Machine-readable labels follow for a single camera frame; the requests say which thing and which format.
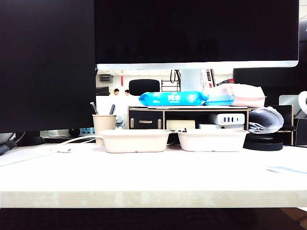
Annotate dark monitor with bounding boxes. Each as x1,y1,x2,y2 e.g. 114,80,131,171
233,67,307,107

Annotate hanging black straps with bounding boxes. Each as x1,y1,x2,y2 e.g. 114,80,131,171
170,69,181,84

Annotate pink tissue pack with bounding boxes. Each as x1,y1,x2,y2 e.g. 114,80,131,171
204,83,267,108

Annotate black box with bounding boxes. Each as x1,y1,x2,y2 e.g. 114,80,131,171
294,117,307,146

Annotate beige paper box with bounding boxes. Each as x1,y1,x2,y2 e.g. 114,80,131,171
99,128,173,154
175,128,250,152

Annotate beige paper cup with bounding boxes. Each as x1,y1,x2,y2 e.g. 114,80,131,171
92,114,118,146

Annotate flat white box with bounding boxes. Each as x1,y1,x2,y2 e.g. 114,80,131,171
198,123,246,130

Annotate black metal rack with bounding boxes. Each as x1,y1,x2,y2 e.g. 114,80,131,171
161,79,181,92

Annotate white USB charger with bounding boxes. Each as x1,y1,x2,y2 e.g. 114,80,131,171
209,113,246,126

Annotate metal pen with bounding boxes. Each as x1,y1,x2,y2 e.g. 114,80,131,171
89,101,99,116

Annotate black round knob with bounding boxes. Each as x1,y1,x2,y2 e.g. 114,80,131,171
68,127,81,138

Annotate large silver-edged monitor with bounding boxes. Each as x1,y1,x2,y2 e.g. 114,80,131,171
94,0,301,93

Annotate black office chair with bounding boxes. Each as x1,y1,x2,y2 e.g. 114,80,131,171
128,79,161,97

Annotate blue wet wipes pack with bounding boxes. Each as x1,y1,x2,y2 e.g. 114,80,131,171
139,91,209,107

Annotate grey white round device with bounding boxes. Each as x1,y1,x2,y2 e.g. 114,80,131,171
297,91,307,114

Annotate beige cardboard box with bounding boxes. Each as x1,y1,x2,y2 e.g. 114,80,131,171
165,119,196,131

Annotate red white banner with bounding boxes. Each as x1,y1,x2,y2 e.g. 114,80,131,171
205,69,215,88

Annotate black monitor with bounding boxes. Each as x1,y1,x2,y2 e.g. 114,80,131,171
0,0,97,147

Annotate silver panel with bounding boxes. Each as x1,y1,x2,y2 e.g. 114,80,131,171
278,94,299,106

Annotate black round base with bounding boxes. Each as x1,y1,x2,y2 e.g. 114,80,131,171
243,133,284,152

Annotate white cable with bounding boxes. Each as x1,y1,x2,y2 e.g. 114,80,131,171
50,135,104,154

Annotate black wooden desk shelf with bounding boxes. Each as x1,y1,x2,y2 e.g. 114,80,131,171
128,104,295,146

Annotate background dark screen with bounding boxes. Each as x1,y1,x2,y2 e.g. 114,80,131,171
95,86,110,97

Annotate rolled paper bundle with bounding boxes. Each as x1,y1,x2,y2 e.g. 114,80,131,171
248,106,285,135

